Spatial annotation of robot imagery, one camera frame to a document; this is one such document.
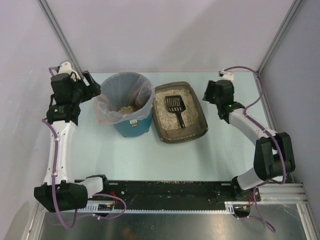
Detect black litter scoop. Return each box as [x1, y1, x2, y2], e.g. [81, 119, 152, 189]
[165, 95, 186, 128]

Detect brown litter box tray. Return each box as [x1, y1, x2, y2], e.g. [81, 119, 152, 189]
[152, 81, 208, 144]

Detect teal trash bin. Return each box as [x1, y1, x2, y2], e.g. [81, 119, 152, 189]
[99, 72, 154, 138]

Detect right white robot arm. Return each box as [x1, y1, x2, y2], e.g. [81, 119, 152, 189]
[203, 79, 296, 198]

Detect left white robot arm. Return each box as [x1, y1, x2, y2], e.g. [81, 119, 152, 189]
[33, 70, 108, 213]

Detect cat litter pellets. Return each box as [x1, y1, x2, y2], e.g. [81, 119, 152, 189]
[155, 88, 199, 131]

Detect dumped litter clumps pile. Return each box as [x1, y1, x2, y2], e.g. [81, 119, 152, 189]
[118, 105, 139, 115]

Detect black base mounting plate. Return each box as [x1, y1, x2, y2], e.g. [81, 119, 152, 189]
[84, 180, 261, 214]

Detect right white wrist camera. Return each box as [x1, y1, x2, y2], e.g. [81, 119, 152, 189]
[218, 70, 235, 82]

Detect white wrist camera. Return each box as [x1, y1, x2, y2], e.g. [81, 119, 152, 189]
[57, 61, 75, 74]
[218, 70, 235, 82]

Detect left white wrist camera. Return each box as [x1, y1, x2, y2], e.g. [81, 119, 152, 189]
[57, 61, 75, 74]

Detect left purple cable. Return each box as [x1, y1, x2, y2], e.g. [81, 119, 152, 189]
[41, 66, 127, 230]

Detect grey slotted cable duct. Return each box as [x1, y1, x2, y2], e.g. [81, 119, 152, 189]
[74, 201, 253, 215]

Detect aluminium frame rail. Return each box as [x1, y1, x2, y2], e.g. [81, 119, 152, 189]
[258, 183, 308, 204]

